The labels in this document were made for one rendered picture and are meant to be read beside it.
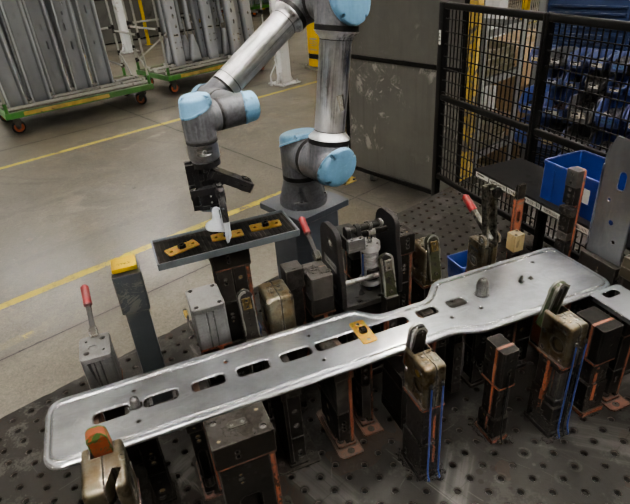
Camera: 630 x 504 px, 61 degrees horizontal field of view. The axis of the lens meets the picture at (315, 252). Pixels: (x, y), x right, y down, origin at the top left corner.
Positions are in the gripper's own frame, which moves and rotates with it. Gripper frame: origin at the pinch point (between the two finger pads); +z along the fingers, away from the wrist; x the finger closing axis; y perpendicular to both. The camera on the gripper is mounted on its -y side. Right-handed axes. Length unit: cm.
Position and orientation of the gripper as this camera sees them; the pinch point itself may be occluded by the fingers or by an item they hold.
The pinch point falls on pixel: (226, 230)
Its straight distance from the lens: 140.8
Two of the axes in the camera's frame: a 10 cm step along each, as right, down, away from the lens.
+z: 0.7, 8.6, 5.1
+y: -9.5, 2.1, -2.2
